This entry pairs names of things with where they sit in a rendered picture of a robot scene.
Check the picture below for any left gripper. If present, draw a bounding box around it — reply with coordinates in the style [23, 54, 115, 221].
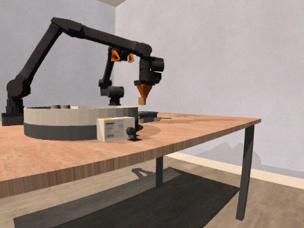
[111, 50, 134, 62]

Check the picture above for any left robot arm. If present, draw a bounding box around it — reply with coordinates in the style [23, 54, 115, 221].
[99, 46, 124, 106]

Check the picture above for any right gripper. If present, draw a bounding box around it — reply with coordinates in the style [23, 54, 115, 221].
[134, 69, 156, 100]

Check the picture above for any divided red and yellow tray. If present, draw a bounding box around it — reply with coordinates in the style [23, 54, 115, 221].
[138, 111, 158, 123]

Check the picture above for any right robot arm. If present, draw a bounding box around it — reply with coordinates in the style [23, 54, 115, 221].
[1, 17, 165, 117]

